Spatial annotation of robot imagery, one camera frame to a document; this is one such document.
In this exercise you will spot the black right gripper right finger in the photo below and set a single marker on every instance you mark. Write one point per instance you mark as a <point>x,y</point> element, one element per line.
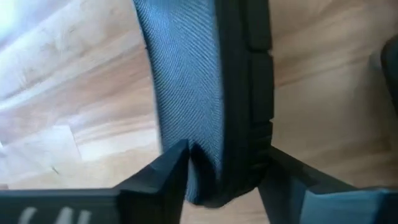
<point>286,193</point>

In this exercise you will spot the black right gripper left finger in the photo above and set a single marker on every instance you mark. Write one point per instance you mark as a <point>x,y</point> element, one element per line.
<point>155,193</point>

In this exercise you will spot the black rubber slide sandal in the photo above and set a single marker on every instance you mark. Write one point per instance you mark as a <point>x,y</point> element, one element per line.
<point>391,74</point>
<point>186,77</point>

